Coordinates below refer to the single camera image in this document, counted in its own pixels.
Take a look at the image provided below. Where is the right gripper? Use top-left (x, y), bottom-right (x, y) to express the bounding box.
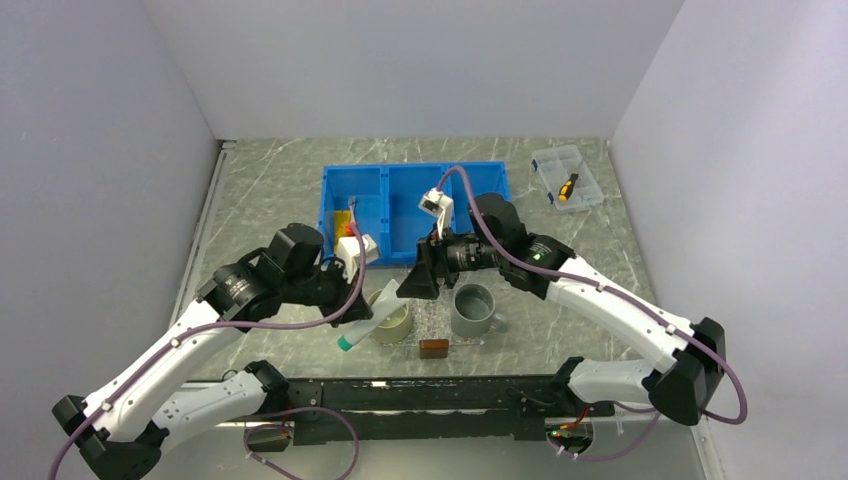
top-left (396, 221), bottom-right (505, 299)

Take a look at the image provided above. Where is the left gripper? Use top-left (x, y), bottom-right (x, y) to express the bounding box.
top-left (282, 254), bottom-right (372, 327)

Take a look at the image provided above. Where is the white toothpaste tube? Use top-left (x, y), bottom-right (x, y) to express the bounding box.
top-left (336, 279), bottom-right (408, 351)

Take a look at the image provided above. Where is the green ceramic mug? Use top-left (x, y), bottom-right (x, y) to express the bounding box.
top-left (368, 289), bottom-right (413, 345)

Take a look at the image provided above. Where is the clear holder with wooden ends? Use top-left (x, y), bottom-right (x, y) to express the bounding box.
top-left (413, 298), bottom-right (451, 360)

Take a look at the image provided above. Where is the grey ceramic mug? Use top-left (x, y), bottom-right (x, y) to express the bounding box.
top-left (450, 284), bottom-right (509, 339)

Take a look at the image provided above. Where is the toothbrush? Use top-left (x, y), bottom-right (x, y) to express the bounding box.
top-left (347, 196), bottom-right (357, 231)

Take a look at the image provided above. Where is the blue three-compartment bin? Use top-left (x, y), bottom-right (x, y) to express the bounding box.
top-left (317, 161), bottom-right (511, 267)

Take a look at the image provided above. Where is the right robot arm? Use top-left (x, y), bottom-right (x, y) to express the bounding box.
top-left (397, 189), bottom-right (727, 426)

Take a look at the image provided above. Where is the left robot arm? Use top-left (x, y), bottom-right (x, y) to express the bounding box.
top-left (52, 223), bottom-right (379, 479)

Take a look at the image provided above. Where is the yellow toothpaste tube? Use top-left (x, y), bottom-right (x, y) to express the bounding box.
top-left (332, 210), bottom-right (354, 239)

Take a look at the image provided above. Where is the yellow black screwdriver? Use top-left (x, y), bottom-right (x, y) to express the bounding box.
top-left (557, 172), bottom-right (579, 202)

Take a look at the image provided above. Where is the clear plastic organizer box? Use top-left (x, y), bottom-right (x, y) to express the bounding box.
top-left (531, 145), bottom-right (605, 212)

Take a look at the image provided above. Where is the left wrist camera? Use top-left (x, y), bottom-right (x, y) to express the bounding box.
top-left (335, 234), bottom-right (380, 267)

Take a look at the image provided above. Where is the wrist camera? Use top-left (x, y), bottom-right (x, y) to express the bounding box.
top-left (419, 188), bottom-right (454, 240)
top-left (335, 234), bottom-right (380, 267)

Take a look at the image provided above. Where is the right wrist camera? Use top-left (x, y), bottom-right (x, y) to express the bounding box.
top-left (419, 188), bottom-right (454, 240)

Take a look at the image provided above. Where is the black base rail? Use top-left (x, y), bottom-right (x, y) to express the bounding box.
top-left (221, 374), bottom-right (614, 446)

